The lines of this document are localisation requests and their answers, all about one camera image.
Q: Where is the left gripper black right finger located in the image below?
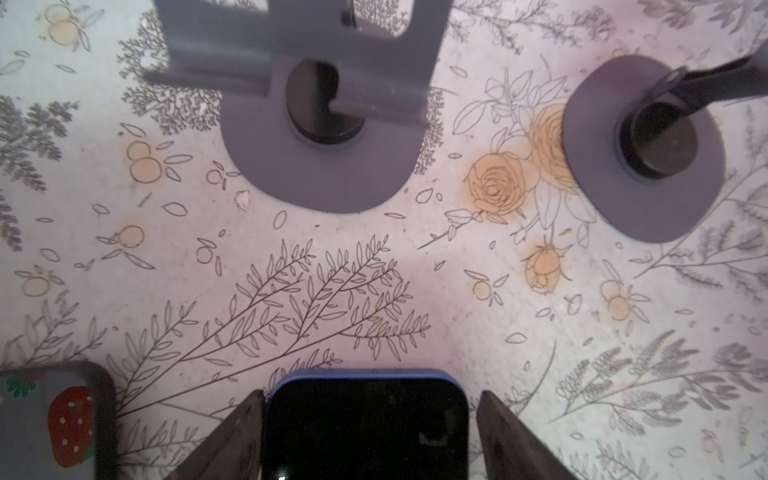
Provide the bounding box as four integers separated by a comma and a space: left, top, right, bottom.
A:
476, 390, 577, 480

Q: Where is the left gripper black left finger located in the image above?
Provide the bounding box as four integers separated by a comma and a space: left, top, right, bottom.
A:
166, 390, 266, 480

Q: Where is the black phone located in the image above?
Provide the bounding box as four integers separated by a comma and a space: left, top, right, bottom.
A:
1, 361, 118, 479
260, 369, 469, 480

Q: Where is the grey stand right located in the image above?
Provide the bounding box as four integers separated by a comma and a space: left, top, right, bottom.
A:
562, 45, 767, 243

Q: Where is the grey stand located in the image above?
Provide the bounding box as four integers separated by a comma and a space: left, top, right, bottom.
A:
145, 1, 451, 214
562, 45, 767, 243

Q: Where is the grey stand centre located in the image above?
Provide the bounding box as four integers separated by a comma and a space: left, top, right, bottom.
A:
145, 1, 451, 214

